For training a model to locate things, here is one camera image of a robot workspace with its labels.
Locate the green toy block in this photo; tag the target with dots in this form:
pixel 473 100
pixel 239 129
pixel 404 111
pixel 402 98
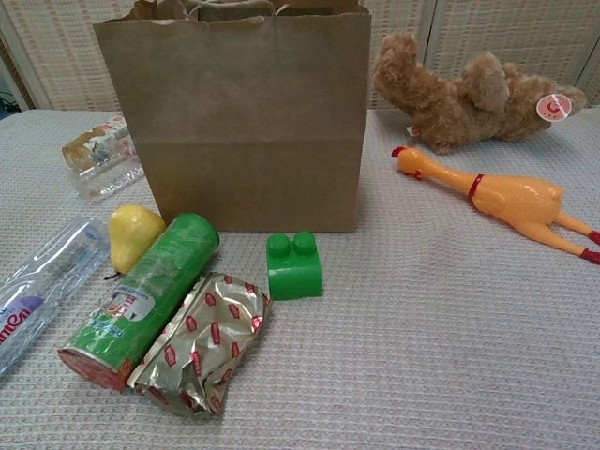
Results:
pixel 295 276

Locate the shiny snack packet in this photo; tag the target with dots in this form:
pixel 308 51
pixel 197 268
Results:
pixel 206 337

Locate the green chips can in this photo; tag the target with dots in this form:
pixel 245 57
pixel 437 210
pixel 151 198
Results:
pixel 154 281

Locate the yellow toy pear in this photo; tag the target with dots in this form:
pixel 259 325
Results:
pixel 129 234

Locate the transparent plastic water bottle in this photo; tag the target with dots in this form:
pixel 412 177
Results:
pixel 37 281

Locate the brown paper shopping bag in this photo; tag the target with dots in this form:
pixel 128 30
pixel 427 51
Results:
pixel 234 117

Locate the amber tea bottle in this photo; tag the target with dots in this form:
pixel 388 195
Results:
pixel 82 152

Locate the white woven tablecloth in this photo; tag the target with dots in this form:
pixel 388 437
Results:
pixel 422 351

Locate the brown plush teddy bear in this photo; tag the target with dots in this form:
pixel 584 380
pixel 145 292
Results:
pixel 469 103

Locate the yellow rubber chicken toy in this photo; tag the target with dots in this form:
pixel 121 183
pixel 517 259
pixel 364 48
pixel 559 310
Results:
pixel 515 197

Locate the bamboo folding screen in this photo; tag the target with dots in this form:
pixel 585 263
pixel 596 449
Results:
pixel 469 28

